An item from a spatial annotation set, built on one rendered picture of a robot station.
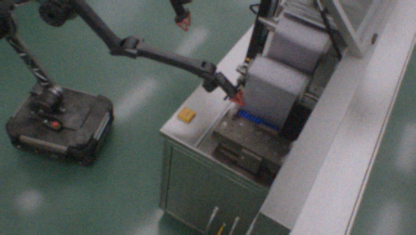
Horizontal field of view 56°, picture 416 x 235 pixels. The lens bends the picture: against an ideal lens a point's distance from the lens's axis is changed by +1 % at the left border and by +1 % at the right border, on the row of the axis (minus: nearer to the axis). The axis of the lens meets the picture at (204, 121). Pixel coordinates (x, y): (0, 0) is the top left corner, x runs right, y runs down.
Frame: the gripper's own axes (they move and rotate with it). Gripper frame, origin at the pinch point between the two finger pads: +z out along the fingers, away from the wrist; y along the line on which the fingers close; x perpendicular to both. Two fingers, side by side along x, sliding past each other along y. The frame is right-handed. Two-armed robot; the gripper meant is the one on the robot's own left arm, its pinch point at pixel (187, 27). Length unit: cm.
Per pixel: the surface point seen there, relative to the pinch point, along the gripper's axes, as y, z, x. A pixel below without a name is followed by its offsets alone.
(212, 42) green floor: 126, 93, 49
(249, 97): -53, 14, -42
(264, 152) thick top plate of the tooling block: -75, 29, -48
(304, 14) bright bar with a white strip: -25, -7, -70
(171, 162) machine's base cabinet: -70, 38, 7
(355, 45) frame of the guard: -75, -22, -92
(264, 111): -55, 22, -47
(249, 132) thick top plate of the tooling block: -65, 25, -40
